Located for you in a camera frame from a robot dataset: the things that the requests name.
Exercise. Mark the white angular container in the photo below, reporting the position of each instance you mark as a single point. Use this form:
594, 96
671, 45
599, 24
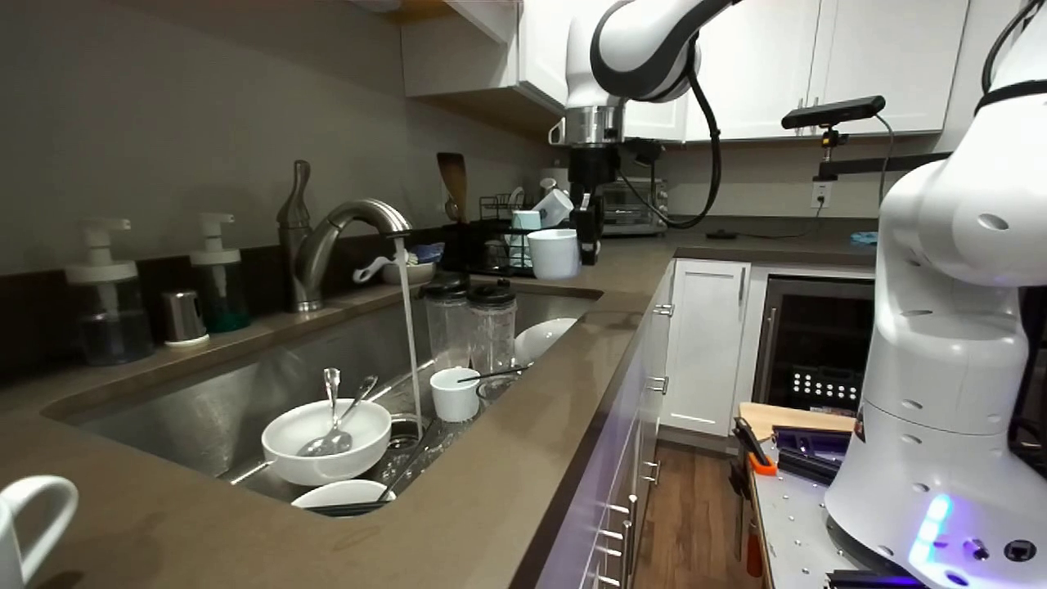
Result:
554, 209

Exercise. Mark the white upper cabinets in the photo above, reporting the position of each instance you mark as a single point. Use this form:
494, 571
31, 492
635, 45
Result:
863, 53

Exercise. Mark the white bowl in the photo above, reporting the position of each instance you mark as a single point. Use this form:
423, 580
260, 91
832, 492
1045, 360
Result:
325, 447

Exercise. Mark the small metal cup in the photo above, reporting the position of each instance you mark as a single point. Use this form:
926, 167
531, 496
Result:
185, 319

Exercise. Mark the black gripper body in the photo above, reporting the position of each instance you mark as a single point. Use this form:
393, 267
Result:
594, 181

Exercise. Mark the wooden board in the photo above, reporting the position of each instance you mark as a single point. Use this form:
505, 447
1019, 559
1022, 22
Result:
795, 419

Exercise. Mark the black bar camera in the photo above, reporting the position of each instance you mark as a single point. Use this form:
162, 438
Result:
835, 113

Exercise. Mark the orange black clamp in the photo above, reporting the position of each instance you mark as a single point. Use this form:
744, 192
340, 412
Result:
756, 447

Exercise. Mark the pale blue cup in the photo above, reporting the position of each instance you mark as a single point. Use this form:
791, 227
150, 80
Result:
526, 223

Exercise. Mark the metal fork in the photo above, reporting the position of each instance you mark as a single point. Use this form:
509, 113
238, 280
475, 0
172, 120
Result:
331, 399

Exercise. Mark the clear soap dispenser white pump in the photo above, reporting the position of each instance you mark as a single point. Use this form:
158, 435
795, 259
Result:
105, 306

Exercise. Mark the metal spoon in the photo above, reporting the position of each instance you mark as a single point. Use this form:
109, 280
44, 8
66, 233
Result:
343, 419

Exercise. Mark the black wine fridge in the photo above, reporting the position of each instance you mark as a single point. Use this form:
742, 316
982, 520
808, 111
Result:
814, 337

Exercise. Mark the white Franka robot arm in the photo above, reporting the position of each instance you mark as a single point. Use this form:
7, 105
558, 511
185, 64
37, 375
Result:
949, 330

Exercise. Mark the white robot table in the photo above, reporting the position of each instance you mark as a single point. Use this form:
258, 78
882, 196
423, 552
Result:
795, 535

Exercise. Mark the toaster oven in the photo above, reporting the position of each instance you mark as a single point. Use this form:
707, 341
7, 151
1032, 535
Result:
644, 209

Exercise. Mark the brushed metal faucet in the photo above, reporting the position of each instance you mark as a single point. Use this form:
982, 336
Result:
331, 223

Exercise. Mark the small white cup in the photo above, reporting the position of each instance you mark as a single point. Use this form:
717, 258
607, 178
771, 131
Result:
453, 399

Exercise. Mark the wooden spatula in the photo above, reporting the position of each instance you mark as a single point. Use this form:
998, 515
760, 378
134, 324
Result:
453, 184

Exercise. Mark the white cabinet door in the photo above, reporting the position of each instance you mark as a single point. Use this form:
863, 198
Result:
707, 345

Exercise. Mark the small white dish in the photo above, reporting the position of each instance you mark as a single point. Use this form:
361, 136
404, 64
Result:
345, 500

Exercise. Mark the lower kitchen cabinet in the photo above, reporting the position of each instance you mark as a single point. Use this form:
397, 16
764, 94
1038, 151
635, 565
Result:
611, 438

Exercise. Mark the metal utensil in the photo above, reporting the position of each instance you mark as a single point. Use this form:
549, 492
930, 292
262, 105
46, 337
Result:
491, 375

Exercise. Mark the tall slim grey bottle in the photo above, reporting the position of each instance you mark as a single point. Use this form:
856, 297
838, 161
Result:
297, 231

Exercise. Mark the stainless steel sink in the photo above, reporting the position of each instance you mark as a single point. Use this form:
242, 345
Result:
218, 403

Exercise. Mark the black flat device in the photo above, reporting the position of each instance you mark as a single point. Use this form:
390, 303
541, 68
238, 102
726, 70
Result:
818, 452

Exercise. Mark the green soap dispenser white pump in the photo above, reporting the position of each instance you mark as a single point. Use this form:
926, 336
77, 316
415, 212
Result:
222, 291

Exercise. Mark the white oval plate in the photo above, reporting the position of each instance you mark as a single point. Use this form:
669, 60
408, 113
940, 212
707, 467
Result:
546, 337

